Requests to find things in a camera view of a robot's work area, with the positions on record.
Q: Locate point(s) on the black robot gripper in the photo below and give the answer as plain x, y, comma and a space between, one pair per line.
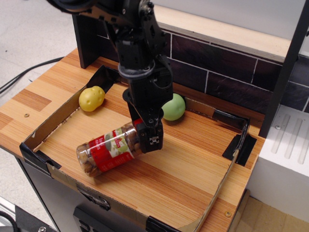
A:
149, 89

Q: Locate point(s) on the red-lidded basil spice bottle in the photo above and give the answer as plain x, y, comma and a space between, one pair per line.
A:
109, 151

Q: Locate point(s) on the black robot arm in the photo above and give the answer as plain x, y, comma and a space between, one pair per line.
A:
138, 40

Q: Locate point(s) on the green toy pear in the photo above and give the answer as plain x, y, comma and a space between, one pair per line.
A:
174, 109

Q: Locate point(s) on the yellow toy potato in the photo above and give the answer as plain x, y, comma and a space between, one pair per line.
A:
91, 98

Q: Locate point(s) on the black device below table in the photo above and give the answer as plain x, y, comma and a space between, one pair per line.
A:
102, 221

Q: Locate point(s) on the grey cabinet front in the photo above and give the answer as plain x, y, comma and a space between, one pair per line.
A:
58, 200

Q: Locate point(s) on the dark brick backsplash panel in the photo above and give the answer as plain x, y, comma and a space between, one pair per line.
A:
221, 72

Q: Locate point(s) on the white ribbed sink drainboard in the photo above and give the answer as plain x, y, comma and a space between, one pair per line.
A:
281, 175

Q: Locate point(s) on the light wooden shelf ledge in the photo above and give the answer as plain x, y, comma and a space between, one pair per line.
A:
223, 34

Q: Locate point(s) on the black vertical post left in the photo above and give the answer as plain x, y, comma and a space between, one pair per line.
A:
92, 40

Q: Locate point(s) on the black vertical post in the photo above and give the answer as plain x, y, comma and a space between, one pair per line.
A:
286, 70
92, 40

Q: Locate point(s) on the black vertical post right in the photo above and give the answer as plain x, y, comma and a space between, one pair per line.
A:
286, 70

